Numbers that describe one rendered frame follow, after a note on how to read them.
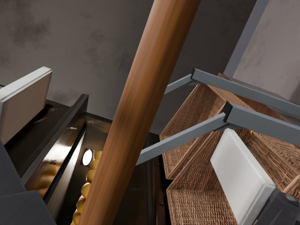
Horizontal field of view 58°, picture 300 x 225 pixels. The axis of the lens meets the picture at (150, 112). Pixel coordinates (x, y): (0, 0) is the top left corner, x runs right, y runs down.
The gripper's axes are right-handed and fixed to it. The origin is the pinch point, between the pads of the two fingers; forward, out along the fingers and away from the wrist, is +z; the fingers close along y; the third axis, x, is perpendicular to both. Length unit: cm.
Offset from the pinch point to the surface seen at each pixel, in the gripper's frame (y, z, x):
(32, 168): -21, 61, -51
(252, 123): 30, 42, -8
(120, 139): -0.6, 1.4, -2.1
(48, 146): -21, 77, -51
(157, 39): -0.5, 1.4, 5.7
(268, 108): 61, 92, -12
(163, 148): 12.8, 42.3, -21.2
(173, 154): 40, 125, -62
